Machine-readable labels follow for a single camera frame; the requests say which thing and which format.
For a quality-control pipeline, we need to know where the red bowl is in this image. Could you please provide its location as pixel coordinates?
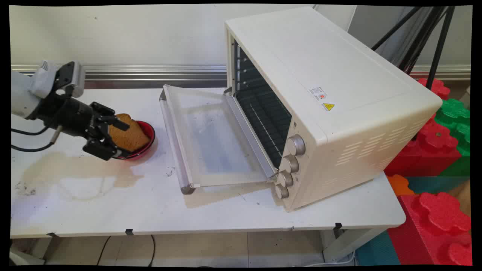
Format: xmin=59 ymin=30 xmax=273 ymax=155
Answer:
xmin=113 ymin=120 xmax=156 ymax=161

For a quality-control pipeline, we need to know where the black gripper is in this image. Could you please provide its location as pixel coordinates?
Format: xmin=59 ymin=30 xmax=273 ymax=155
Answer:
xmin=36 ymin=93 xmax=130 ymax=161

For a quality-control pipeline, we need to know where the white table leg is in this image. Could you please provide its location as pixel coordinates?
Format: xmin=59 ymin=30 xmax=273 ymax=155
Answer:
xmin=322 ymin=227 xmax=388 ymax=263

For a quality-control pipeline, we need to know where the teal foam block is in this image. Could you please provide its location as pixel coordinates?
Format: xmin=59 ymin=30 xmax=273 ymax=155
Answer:
xmin=354 ymin=230 xmax=401 ymax=266

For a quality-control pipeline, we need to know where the glass oven door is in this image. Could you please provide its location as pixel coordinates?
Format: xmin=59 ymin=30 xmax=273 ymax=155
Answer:
xmin=159 ymin=85 xmax=279 ymax=195

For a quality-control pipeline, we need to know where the cream toaster oven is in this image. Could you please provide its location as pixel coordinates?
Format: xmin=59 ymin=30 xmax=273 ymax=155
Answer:
xmin=225 ymin=6 xmax=443 ymax=212

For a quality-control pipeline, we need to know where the brown toast slice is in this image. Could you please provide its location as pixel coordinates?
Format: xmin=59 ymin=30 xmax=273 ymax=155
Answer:
xmin=108 ymin=113 xmax=151 ymax=153

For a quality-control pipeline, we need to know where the large red foam block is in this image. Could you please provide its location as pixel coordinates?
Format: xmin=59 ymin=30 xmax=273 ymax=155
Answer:
xmin=387 ymin=192 xmax=473 ymax=266

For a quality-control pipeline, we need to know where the black oven rack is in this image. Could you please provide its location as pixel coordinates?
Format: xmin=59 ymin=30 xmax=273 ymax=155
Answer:
xmin=234 ymin=40 xmax=293 ymax=169

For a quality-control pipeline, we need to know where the black floor cable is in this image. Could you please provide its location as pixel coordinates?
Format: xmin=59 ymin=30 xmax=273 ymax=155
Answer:
xmin=148 ymin=234 xmax=156 ymax=267
xmin=96 ymin=236 xmax=112 ymax=266

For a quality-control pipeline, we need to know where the aluminium wall rail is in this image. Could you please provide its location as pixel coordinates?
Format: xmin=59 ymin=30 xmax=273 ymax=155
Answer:
xmin=11 ymin=64 xmax=471 ymax=89

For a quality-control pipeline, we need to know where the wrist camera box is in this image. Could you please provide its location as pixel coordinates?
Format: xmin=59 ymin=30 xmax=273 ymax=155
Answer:
xmin=55 ymin=61 xmax=86 ymax=98

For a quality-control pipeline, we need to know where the green foam block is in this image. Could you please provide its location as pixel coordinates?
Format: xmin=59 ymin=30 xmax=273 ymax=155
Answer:
xmin=434 ymin=98 xmax=471 ymax=177

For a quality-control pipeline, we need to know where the orange foam block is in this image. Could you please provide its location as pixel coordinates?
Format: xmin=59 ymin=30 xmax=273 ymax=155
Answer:
xmin=387 ymin=174 xmax=415 ymax=197

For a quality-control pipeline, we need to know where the black tripod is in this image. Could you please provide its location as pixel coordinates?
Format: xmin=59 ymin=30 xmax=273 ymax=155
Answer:
xmin=371 ymin=6 xmax=456 ymax=90

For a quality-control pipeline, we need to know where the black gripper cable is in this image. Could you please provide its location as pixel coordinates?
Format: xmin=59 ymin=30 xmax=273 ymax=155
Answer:
xmin=11 ymin=124 xmax=64 ymax=152

